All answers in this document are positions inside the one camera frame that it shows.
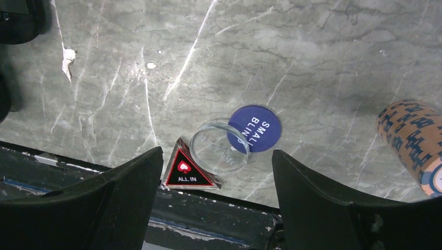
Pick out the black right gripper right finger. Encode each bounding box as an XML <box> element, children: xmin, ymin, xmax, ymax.
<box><xmin>272</xmin><ymin>150</ymin><xmax>441</xmax><ymax>249</ymax></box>

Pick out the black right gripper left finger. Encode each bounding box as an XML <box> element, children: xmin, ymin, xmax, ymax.
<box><xmin>1</xmin><ymin>146</ymin><xmax>164</xmax><ymax>249</ymax></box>

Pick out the blue small blind button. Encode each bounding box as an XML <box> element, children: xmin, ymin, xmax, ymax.
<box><xmin>228</xmin><ymin>105</ymin><xmax>282</xmax><ymax>153</ymax></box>

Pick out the black poker set case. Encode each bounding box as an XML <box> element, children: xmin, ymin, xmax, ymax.
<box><xmin>0</xmin><ymin>0</ymin><xmax>47</xmax><ymax>123</ymax></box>

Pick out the black triangular all-in button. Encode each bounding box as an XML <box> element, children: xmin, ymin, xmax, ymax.
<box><xmin>162</xmin><ymin>137</ymin><xmax>222</xmax><ymax>190</ymax></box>

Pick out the orange poker chip stack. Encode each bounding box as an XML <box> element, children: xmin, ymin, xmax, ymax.
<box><xmin>375</xmin><ymin>99</ymin><xmax>441</xmax><ymax>197</ymax></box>

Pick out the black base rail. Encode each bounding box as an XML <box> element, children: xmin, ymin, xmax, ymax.
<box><xmin>1</xmin><ymin>142</ymin><xmax>287</xmax><ymax>249</ymax></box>

